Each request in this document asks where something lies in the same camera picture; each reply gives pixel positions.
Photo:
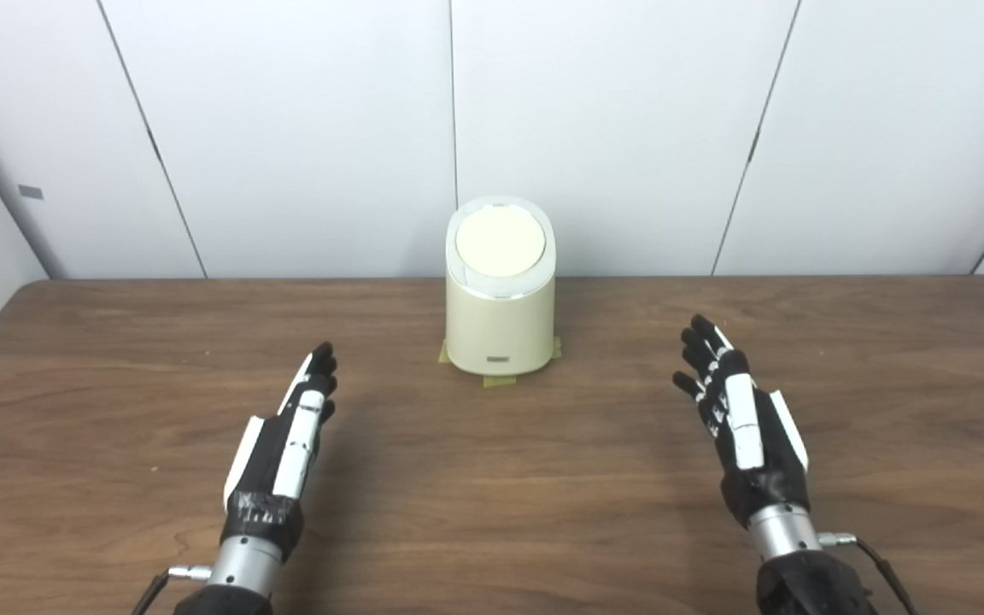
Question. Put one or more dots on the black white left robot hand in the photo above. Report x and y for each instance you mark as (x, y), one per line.
(257, 478)

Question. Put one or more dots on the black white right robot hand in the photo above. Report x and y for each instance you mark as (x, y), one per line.
(770, 474)

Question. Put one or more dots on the round cream bin lid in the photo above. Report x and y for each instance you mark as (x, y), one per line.
(500, 241)

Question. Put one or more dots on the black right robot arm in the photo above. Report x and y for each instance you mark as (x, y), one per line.
(787, 538)

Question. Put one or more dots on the cream-colored bin body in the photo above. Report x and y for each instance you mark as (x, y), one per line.
(500, 329)

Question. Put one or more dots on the small grey wall label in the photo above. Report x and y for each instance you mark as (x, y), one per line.
(30, 192)

